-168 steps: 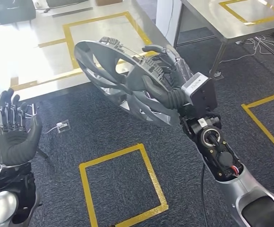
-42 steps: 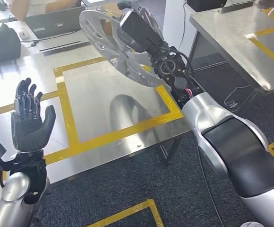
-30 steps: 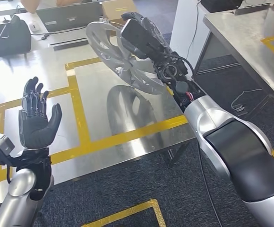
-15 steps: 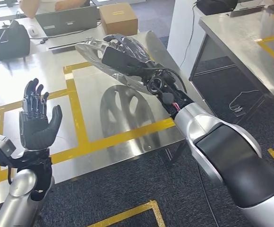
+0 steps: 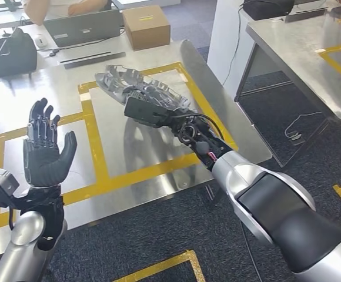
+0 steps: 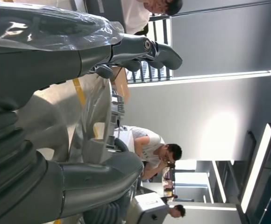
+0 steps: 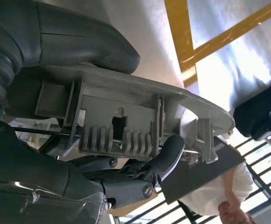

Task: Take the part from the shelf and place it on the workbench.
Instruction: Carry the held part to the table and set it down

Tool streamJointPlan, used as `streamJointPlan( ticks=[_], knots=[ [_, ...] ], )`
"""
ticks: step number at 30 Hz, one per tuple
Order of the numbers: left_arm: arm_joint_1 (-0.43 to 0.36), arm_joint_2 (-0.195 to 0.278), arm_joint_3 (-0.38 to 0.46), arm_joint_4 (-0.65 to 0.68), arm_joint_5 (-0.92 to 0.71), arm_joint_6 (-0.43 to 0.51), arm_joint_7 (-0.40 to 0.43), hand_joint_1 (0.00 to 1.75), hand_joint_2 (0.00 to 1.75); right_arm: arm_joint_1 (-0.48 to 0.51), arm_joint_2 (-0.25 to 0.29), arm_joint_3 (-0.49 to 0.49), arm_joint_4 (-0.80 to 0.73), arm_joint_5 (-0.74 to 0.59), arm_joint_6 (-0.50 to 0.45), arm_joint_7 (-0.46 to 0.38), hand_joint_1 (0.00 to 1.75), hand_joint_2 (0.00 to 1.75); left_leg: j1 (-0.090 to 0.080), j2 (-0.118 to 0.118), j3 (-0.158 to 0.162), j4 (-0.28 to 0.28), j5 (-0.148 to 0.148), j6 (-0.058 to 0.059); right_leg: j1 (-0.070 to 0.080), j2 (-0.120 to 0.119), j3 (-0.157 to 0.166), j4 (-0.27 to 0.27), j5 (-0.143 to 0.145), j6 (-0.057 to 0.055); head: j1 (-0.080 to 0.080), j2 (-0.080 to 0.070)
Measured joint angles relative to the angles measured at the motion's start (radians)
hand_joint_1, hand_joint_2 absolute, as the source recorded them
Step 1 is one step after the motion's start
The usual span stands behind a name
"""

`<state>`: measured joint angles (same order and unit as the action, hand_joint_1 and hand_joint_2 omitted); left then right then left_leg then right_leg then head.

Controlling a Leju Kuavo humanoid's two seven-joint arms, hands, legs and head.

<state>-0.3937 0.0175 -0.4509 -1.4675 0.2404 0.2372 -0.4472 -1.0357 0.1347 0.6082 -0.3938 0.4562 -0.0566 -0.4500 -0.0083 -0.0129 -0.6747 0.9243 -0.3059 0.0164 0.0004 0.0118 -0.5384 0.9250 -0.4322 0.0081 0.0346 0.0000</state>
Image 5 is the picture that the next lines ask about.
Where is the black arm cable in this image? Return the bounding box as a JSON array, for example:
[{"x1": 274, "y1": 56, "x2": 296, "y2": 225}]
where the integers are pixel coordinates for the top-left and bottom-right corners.
[{"x1": 240, "y1": 221, "x2": 262, "y2": 282}]

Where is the brown cardboard box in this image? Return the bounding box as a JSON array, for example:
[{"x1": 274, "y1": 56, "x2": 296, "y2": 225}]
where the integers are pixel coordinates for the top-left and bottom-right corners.
[{"x1": 122, "y1": 4, "x2": 171, "y2": 51}]

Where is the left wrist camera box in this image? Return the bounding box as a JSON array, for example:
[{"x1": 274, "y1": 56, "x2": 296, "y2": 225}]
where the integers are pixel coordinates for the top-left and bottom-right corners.
[{"x1": 124, "y1": 96, "x2": 172, "y2": 128}]

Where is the black device case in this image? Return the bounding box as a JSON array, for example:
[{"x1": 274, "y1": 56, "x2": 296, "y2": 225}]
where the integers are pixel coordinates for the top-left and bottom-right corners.
[{"x1": 243, "y1": 0, "x2": 296, "y2": 21}]

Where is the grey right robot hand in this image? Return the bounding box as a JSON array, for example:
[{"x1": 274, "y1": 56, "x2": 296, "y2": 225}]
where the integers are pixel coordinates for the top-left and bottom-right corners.
[{"x1": 23, "y1": 98, "x2": 78, "y2": 189}]

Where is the grey laptop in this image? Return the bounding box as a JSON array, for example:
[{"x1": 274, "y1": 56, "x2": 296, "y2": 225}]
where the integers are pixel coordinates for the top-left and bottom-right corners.
[{"x1": 43, "y1": 8, "x2": 121, "y2": 48}]

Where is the black bag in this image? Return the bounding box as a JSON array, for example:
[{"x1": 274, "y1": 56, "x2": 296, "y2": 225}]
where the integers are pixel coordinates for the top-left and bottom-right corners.
[{"x1": 0, "y1": 28, "x2": 38, "y2": 80}]

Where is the white partition panel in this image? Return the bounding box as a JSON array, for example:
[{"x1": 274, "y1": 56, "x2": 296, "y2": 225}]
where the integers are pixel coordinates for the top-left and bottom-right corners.
[{"x1": 207, "y1": 0, "x2": 255, "y2": 100}]

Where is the steel workbench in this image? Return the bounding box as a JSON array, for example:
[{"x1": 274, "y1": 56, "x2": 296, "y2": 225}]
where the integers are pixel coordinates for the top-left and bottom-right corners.
[{"x1": 0, "y1": 39, "x2": 274, "y2": 266}]

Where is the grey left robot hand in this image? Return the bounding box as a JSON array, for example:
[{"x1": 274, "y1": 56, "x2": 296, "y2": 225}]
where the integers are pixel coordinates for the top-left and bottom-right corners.
[{"x1": 123, "y1": 79, "x2": 192, "y2": 118}]

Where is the yellow tape on workbench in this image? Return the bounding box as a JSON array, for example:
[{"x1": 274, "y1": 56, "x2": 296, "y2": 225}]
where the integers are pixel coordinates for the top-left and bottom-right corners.
[{"x1": 0, "y1": 61, "x2": 239, "y2": 234}]

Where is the white computer mouse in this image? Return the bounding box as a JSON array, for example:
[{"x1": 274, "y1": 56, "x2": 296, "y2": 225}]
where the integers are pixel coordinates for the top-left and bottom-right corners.
[{"x1": 34, "y1": 34, "x2": 48, "y2": 49}]

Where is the silver plastic wheel hubcap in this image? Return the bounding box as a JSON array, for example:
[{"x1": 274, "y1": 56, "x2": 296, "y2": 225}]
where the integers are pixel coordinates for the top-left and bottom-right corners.
[{"x1": 95, "y1": 64, "x2": 192, "y2": 113}]

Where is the steel table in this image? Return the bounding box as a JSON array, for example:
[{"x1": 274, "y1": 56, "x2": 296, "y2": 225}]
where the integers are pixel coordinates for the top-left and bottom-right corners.
[{"x1": 235, "y1": 0, "x2": 341, "y2": 168}]

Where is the person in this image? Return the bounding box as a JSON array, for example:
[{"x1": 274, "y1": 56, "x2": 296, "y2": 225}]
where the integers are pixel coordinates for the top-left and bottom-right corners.
[{"x1": 21, "y1": 0, "x2": 113, "y2": 26}]

